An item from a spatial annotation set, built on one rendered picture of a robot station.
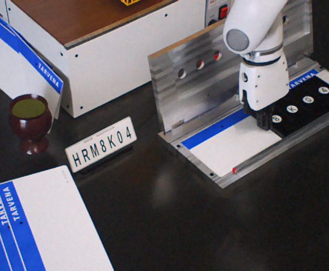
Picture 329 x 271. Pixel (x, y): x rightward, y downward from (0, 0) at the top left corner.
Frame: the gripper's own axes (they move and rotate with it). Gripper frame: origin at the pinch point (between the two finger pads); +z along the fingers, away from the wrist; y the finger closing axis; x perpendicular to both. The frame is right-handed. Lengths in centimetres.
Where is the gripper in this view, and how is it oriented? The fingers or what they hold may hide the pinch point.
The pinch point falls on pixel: (264, 119)
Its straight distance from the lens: 163.8
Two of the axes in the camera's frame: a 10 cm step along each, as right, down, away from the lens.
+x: -6.2, -3.8, 6.9
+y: 7.8, -4.3, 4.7
